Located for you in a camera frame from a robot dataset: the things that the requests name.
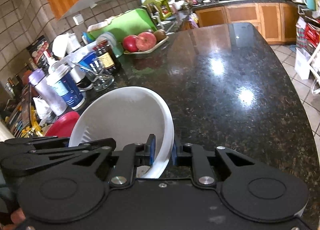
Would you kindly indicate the fruit tray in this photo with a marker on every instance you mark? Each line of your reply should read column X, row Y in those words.
column 148, row 49

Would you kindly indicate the dark sauce jar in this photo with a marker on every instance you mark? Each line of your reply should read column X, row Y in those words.
column 106, row 56

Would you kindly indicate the red pomegranate left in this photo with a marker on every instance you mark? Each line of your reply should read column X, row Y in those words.
column 129, row 43

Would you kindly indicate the white paper bag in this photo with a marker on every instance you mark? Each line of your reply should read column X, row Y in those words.
column 301, row 63

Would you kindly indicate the blue paper coffee cup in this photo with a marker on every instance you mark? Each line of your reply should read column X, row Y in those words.
column 64, row 85

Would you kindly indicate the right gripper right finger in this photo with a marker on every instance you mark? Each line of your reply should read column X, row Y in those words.
column 195, row 158

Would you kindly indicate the teal electric kettle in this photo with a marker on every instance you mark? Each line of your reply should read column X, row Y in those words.
column 311, row 4

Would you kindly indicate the white ribbed bowl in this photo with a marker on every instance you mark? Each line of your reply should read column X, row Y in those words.
column 129, row 115

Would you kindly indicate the clear glass with spoon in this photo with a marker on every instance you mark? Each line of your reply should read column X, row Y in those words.
column 100, row 80

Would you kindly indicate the kiwi fruit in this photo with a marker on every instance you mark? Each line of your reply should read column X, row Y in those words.
column 160, row 35

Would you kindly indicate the magenta plastic plate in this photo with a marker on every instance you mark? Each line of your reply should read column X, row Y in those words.
column 64, row 125

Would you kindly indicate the lilac water bottle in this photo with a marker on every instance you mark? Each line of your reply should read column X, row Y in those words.
column 38, row 80

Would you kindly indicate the green cutting board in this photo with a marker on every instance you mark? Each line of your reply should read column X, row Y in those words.
column 132, row 22

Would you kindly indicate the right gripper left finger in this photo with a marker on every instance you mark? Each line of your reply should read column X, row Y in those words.
column 129, row 159

